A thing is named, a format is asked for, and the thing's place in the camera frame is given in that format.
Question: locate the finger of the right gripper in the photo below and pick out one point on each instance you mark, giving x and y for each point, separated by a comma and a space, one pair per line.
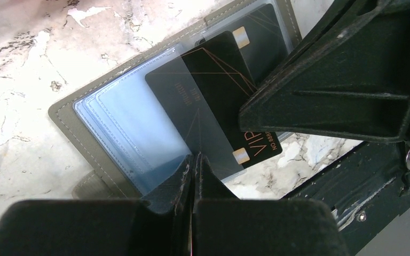
348, 78

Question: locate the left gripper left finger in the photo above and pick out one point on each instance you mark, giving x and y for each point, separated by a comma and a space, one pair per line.
155, 224

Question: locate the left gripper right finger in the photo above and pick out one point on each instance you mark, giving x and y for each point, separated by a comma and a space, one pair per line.
223, 224

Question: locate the grey card holder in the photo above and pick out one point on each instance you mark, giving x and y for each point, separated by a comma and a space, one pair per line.
119, 126

